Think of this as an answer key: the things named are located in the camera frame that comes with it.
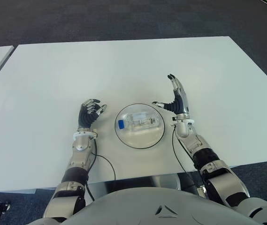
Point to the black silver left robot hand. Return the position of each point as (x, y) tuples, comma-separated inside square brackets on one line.
[(87, 117)]

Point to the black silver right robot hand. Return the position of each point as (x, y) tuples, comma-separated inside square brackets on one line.
[(180, 105)]

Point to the clear water bottle blue cap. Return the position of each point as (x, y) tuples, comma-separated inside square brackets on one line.
[(138, 122)]

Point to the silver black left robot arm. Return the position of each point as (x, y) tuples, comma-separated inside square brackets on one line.
[(80, 143)]

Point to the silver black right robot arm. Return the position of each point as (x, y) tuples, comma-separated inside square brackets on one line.
[(189, 140)]

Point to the white plate with black rim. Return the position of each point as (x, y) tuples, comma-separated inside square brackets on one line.
[(140, 140)]

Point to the white round base under table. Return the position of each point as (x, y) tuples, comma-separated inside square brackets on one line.
[(168, 181)]

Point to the grey robot torso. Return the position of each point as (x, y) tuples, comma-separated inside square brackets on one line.
[(147, 206)]

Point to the small silver metal bracket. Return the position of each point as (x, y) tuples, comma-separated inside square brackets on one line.
[(201, 191)]

